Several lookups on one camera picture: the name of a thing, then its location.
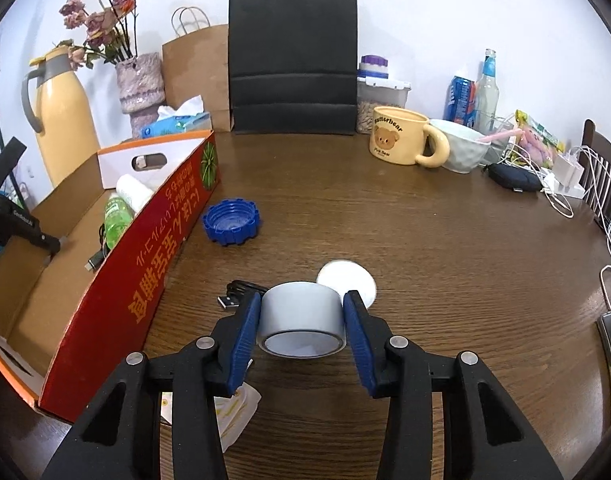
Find pink speckled vase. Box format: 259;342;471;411
116;53;165;138

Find black usb cable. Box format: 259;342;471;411
217;280;269;311

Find grey tape roll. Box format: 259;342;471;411
257;281;347;359

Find black zip pouch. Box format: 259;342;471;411
487;162;543;193

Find white charger block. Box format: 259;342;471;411
553;152;586;198

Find white round lid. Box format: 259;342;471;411
317;258;377;309

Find white plastic sachet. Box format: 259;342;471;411
160;382;262;453

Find green plastic bottle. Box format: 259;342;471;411
103;192;136;251

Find blue ribbed lid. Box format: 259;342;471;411
202;200;264;247

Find clear food container purple lid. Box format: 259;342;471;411
356;55;412;134

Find clear glass bottle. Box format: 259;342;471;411
474;49;501;133

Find brown paper bag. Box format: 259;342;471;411
162;6;232;132

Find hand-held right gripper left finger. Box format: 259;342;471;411
40;290;264;480

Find yellow thermos jug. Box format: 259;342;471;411
20;45;102;188

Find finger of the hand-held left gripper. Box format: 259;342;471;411
0;136;27;193
33;232;67;263

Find white charging cable bundle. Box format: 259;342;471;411
480;115;611;256

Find pink spoon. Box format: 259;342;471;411
478;129;526;143

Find grey braided cable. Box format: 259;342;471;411
84;222;111;273

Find blue tissue pack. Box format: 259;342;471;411
140;96;212;139

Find green snack packet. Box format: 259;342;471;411
514;109;566;153

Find yellow bear mug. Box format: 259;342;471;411
369;106;451;167

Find blue drink can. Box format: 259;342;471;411
444;76;477;127

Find white ceramic bowl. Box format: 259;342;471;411
428;119;492;174

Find black paper bag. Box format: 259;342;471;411
228;0;359;136

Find white laptop cable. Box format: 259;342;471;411
599;264;611;313

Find orange and red cardboard box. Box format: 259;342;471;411
0;129;221;423

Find dried pink flowers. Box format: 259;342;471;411
56;0;139;70

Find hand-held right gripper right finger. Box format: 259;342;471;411
341;289;566;480

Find pink plush toy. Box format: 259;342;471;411
518;132;556;168

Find dark wooden chair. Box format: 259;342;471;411
581;119;611;241

